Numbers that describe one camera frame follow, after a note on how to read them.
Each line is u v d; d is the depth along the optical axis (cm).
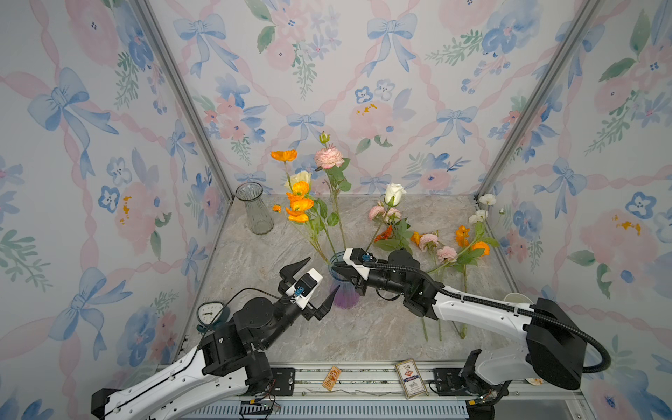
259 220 107
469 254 98
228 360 46
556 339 42
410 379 74
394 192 64
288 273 57
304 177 64
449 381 73
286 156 58
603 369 42
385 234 101
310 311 54
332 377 75
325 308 55
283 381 74
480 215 110
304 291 49
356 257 59
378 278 64
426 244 100
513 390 73
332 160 67
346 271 63
